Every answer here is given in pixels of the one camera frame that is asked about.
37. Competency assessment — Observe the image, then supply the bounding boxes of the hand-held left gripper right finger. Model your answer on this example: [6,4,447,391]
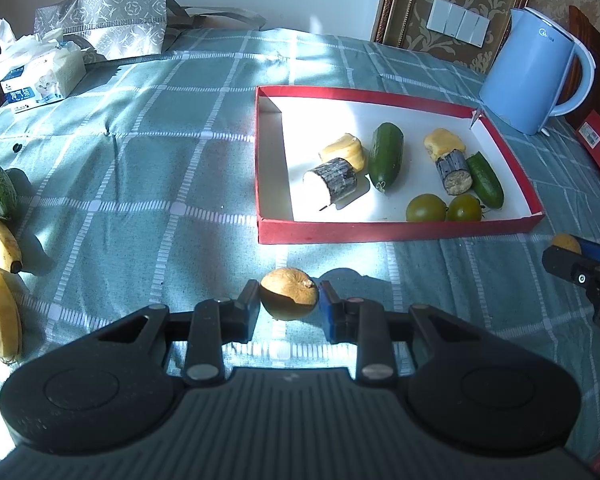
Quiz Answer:
[318,280,461,387]

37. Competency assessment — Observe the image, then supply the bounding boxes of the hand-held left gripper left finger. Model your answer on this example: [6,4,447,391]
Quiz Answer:
[96,279,262,387]

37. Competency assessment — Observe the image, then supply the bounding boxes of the round yellow fruit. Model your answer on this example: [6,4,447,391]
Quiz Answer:
[259,267,320,322]
[551,233,583,256]

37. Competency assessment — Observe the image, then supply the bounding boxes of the cut cucumber half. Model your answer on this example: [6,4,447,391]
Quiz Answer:
[466,152,505,210]

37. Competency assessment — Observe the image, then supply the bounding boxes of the green tomato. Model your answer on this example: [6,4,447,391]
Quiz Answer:
[406,193,448,223]
[446,193,483,222]

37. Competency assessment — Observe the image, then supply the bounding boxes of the red cardboard box tray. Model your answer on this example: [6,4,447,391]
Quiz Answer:
[255,85,546,246]

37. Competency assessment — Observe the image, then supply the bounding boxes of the whole dark green cucumber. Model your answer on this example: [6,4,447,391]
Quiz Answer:
[368,122,405,192]

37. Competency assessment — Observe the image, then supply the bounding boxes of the yellow corn piece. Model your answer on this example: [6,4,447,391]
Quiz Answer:
[319,132,368,172]
[424,128,467,162]

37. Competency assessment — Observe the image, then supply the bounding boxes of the green checked tablecloth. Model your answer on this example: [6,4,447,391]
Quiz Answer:
[0,27,600,480]

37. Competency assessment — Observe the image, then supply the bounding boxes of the light blue electric kettle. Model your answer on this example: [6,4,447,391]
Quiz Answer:
[479,7,597,137]

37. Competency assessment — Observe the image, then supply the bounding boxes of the yellow banana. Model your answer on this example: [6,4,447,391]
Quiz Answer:
[0,200,23,274]
[0,255,23,365]

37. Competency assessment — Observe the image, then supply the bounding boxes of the white tissue pack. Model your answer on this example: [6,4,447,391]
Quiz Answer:
[0,19,87,114]

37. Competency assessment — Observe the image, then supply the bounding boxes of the silver patterned tote bag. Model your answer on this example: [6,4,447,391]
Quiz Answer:
[33,0,267,66]

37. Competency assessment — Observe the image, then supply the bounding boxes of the white wall switch panel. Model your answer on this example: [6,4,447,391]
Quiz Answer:
[426,0,492,49]

